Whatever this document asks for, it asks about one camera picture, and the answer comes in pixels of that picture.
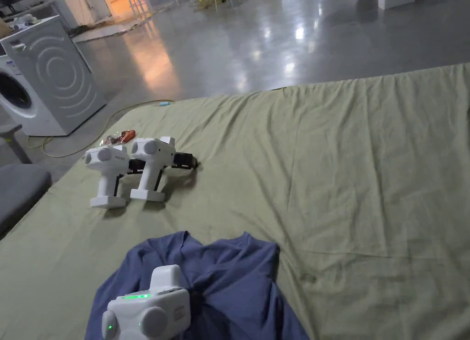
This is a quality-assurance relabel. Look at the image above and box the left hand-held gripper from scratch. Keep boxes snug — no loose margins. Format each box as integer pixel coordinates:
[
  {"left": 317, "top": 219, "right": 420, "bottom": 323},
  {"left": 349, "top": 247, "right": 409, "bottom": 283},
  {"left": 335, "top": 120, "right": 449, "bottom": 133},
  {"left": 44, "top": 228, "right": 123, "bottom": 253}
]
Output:
[{"left": 101, "top": 264, "right": 202, "bottom": 340}]

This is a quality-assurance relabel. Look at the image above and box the dark blue shirt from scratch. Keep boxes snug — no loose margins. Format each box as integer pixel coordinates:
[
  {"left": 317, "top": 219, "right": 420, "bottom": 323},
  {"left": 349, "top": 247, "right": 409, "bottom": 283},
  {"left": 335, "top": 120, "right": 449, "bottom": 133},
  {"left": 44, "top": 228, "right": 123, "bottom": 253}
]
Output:
[{"left": 85, "top": 230, "right": 311, "bottom": 340}]

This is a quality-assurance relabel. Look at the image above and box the spare white hand-held gripper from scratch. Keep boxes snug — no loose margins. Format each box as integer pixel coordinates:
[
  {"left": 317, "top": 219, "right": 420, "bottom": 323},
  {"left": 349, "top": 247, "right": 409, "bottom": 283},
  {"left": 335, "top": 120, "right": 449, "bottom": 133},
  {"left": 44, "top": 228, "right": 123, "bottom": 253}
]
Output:
[
  {"left": 84, "top": 145, "right": 130, "bottom": 209},
  {"left": 128, "top": 136, "right": 201, "bottom": 202}
]

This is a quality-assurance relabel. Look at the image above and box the red plastic wrapper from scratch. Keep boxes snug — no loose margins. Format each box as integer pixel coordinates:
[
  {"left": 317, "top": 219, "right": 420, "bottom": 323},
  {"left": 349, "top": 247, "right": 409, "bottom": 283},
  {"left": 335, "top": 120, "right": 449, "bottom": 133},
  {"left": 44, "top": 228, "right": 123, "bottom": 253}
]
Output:
[{"left": 104, "top": 129, "right": 137, "bottom": 146}]

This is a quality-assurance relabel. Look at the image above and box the grey padded seat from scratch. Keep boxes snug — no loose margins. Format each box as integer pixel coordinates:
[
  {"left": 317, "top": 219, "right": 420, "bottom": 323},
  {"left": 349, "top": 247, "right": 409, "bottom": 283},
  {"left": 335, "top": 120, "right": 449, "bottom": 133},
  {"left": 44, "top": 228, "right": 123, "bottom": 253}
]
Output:
[{"left": 0, "top": 163, "right": 52, "bottom": 240}]

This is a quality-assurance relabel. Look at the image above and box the bed with pale green sheet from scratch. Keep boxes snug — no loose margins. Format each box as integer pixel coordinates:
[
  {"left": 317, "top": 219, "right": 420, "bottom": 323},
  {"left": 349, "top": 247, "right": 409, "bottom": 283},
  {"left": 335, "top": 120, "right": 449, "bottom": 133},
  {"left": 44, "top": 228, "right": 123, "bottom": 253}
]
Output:
[{"left": 0, "top": 62, "right": 470, "bottom": 340}]

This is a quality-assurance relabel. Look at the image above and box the white washing machine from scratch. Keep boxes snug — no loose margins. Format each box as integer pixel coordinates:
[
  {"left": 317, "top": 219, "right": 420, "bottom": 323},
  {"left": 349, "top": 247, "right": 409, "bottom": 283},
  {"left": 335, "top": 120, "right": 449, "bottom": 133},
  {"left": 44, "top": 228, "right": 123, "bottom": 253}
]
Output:
[{"left": 0, "top": 15, "right": 107, "bottom": 137}]

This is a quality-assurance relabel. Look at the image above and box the white stool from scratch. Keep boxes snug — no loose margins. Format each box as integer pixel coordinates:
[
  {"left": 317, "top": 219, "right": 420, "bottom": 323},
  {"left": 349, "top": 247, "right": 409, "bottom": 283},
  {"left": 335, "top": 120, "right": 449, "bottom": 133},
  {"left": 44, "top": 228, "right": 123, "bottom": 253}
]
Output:
[{"left": 128, "top": 0, "right": 157, "bottom": 22}]

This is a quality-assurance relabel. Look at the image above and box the yellow cable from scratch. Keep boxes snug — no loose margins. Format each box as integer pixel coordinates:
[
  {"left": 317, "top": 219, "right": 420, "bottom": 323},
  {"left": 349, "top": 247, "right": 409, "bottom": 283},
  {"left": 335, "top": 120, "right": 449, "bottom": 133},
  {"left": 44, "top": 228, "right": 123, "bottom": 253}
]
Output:
[{"left": 28, "top": 99, "right": 174, "bottom": 159}]

